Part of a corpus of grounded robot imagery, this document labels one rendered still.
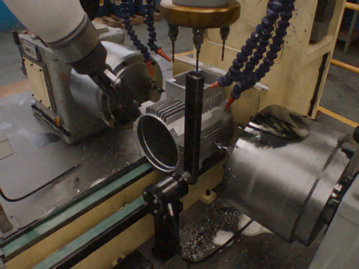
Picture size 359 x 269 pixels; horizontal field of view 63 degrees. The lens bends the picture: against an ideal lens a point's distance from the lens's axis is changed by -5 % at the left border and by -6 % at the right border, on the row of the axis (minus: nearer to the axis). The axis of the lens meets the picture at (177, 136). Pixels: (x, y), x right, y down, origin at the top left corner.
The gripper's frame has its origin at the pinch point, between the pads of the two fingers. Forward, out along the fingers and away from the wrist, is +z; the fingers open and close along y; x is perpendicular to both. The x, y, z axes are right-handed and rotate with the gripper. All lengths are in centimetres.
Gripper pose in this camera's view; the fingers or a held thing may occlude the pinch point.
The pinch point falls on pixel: (129, 109)
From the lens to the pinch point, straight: 74.5
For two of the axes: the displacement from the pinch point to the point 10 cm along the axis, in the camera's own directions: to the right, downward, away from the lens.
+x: -6.1, 7.6, -2.3
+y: -7.2, -4.0, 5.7
